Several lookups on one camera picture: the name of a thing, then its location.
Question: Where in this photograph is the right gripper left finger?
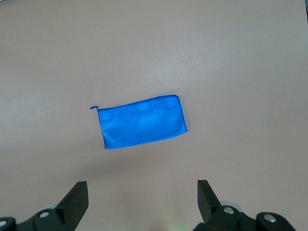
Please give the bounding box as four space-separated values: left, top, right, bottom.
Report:
0 180 89 231

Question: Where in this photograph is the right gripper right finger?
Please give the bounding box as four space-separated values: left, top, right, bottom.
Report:
193 179 299 231

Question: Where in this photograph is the blue microfibre towel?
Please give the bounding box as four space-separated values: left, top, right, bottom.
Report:
90 94 188 150

